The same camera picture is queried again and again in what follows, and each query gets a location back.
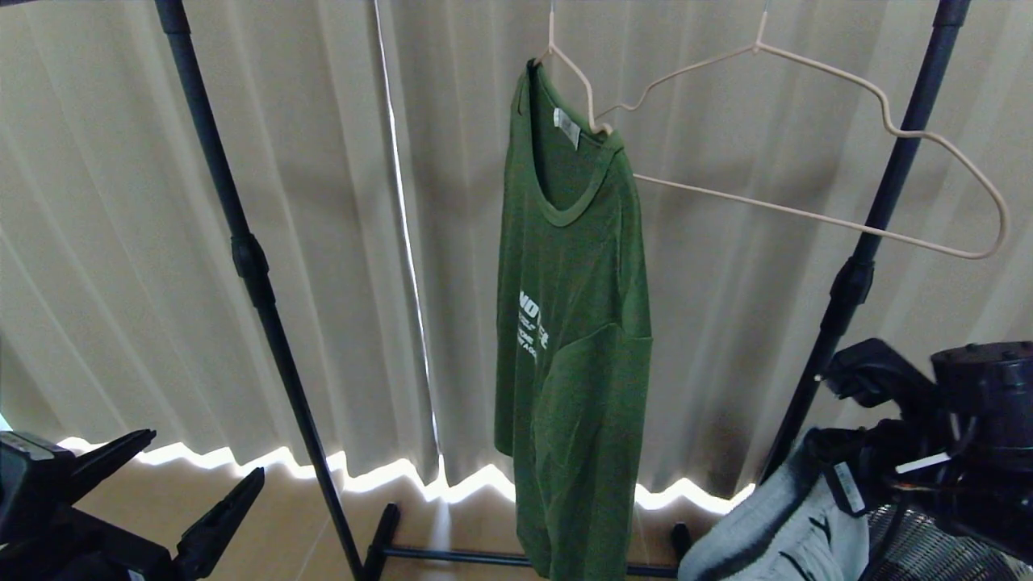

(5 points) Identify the white laundry basket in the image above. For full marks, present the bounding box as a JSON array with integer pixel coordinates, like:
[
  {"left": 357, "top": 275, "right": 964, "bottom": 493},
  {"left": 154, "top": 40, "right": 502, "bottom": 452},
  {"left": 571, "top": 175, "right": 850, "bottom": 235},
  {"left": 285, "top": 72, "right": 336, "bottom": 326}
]
[{"left": 858, "top": 502, "right": 1033, "bottom": 581}]

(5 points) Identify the black clothes rack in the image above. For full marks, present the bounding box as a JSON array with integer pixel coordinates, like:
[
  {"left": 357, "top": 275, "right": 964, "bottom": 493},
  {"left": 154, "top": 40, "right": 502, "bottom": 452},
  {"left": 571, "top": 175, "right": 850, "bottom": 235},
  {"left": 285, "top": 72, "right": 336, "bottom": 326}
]
[{"left": 0, "top": 0, "right": 973, "bottom": 581}]

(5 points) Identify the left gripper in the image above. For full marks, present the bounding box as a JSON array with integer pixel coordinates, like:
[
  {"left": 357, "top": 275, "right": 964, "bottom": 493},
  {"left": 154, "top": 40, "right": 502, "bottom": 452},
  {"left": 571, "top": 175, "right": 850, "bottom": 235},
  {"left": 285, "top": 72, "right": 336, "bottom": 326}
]
[{"left": 0, "top": 428, "right": 266, "bottom": 581}]

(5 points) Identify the green sleeveless shirt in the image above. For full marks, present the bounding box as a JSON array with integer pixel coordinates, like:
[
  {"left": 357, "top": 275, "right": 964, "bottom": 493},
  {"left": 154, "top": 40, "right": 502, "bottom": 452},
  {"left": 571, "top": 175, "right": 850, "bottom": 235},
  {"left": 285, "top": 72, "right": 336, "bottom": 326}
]
[{"left": 494, "top": 61, "right": 653, "bottom": 581}]

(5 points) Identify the pale grey garment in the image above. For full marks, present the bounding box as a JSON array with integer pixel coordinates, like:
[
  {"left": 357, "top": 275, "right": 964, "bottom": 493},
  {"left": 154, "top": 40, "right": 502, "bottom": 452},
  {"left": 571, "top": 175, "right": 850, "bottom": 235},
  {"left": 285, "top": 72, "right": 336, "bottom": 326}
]
[{"left": 678, "top": 440, "right": 871, "bottom": 581}]

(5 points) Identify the pink clothes hanger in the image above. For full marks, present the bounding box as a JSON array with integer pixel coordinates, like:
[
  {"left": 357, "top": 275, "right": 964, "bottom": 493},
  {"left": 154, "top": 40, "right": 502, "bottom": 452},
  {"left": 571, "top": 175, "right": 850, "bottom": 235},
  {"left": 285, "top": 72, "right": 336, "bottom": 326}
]
[
  {"left": 539, "top": 0, "right": 614, "bottom": 136},
  {"left": 596, "top": 0, "right": 1011, "bottom": 261}
]

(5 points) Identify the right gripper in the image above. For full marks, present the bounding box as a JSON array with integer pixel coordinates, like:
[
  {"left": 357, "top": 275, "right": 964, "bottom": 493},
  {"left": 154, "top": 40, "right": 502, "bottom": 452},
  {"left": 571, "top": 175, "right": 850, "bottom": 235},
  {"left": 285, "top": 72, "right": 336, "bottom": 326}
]
[{"left": 807, "top": 420, "right": 1033, "bottom": 566}]

